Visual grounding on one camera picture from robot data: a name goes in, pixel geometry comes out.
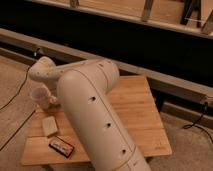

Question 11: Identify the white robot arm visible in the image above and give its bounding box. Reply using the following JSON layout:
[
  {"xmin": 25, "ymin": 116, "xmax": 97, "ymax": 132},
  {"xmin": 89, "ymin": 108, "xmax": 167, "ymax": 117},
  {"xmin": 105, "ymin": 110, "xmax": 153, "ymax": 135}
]
[{"xmin": 29, "ymin": 57, "xmax": 151, "ymax": 171}]

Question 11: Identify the wooden board table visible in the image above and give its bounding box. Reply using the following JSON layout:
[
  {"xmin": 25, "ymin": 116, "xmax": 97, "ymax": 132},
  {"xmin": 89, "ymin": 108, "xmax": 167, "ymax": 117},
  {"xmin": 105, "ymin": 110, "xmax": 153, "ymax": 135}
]
[{"xmin": 21, "ymin": 76, "xmax": 172, "ymax": 166}]

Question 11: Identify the grey metal rail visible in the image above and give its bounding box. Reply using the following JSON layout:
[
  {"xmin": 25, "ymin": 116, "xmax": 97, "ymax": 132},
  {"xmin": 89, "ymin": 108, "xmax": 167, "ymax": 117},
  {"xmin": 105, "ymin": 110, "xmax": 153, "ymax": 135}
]
[{"xmin": 0, "ymin": 28, "xmax": 213, "ymax": 129}]

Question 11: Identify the black snack packet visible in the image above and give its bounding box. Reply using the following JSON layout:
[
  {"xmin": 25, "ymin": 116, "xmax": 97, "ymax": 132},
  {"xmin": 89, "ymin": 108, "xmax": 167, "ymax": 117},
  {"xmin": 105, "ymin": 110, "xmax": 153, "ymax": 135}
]
[{"xmin": 49, "ymin": 137, "xmax": 75, "ymax": 158}]

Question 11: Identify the beige sponge block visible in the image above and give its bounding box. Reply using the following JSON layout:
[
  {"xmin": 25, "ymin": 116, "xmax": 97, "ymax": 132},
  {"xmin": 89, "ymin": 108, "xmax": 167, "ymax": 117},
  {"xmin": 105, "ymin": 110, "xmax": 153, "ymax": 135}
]
[{"xmin": 42, "ymin": 116, "xmax": 58, "ymax": 137}]

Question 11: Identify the black cable at right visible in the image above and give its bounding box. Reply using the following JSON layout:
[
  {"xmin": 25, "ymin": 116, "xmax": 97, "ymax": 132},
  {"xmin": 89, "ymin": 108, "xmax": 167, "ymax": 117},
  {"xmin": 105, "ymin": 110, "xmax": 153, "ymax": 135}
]
[{"xmin": 182, "ymin": 99, "xmax": 213, "ymax": 148}]

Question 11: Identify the black cable on floor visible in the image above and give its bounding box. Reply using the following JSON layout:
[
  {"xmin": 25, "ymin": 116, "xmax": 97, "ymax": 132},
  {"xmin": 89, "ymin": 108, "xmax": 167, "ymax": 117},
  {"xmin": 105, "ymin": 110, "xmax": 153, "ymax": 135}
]
[{"xmin": 0, "ymin": 47, "xmax": 42, "ymax": 153}]

